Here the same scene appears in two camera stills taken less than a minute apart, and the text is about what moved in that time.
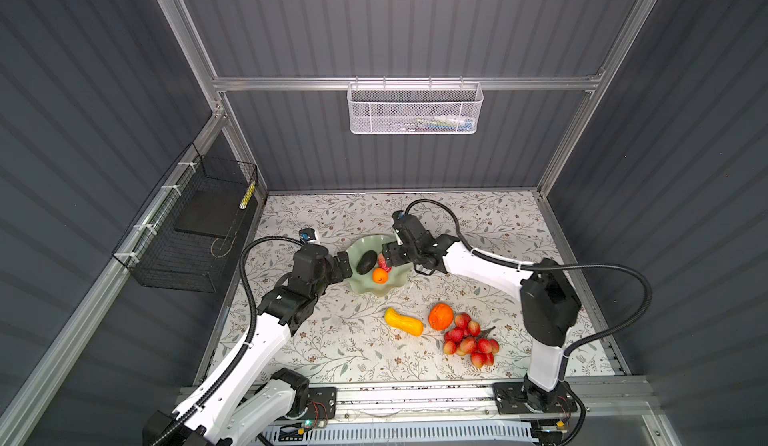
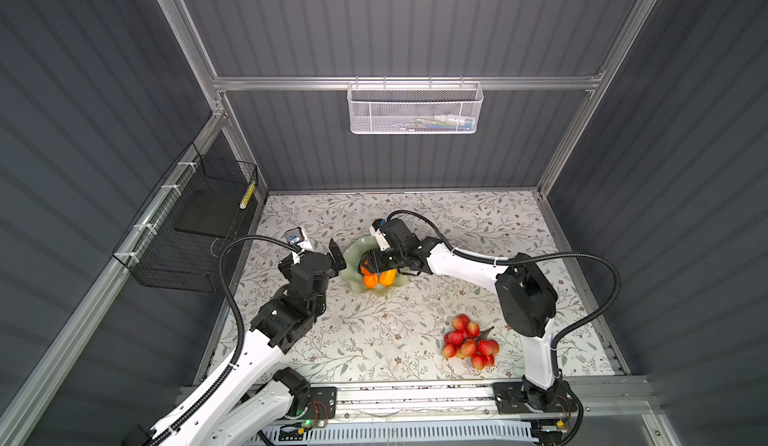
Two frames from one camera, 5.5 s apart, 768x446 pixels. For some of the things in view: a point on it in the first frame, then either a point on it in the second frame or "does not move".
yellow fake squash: [410, 325] -> [387, 277]
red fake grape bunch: [466, 339] does not move
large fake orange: [441, 316] -> [370, 279]
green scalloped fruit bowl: [399, 276] does not move
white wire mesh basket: [415, 107] does not move
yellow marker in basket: [243, 204] does not move
